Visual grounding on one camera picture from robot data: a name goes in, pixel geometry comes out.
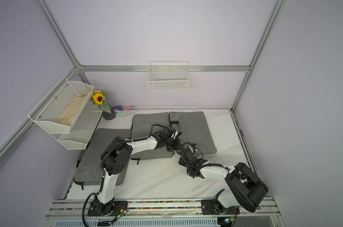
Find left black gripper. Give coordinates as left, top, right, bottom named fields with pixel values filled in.
left=164, top=137, right=183, bottom=151

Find grey laptop bag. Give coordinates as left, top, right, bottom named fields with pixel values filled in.
left=130, top=112, right=175, bottom=160
left=169, top=111, right=217, bottom=155
left=73, top=128, right=132, bottom=187

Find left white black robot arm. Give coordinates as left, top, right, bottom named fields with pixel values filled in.
left=82, top=124, right=182, bottom=227

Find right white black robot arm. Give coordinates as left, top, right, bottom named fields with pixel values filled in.
left=178, top=142, right=268, bottom=214

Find pastel toy mushrooms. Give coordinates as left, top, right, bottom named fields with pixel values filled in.
left=112, top=106, right=134, bottom=114

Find artificial sunflower bouquet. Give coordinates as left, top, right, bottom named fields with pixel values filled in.
left=92, top=90, right=111, bottom=113

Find lower white mesh shelf basket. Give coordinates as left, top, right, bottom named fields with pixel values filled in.
left=58, top=102, right=102, bottom=150

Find white mesh shelf basket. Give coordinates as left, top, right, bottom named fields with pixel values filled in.
left=28, top=77, right=94, bottom=134
left=58, top=102, right=102, bottom=150

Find beige cloth in basket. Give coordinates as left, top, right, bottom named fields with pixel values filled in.
left=56, top=92, right=90, bottom=126

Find upper white mesh shelf basket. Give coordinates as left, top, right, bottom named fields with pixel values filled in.
left=28, top=77, right=94, bottom=134

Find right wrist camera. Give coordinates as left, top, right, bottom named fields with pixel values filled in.
left=190, top=143, right=198, bottom=152

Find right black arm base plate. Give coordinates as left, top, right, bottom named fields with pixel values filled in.
left=201, top=200, right=240, bottom=215

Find white wire wall basket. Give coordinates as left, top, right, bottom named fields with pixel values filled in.
left=147, top=61, right=189, bottom=92

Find aluminium frame rails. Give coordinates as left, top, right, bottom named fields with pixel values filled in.
left=0, top=0, right=287, bottom=227

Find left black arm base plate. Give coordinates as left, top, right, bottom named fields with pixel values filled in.
left=87, top=199, right=128, bottom=217

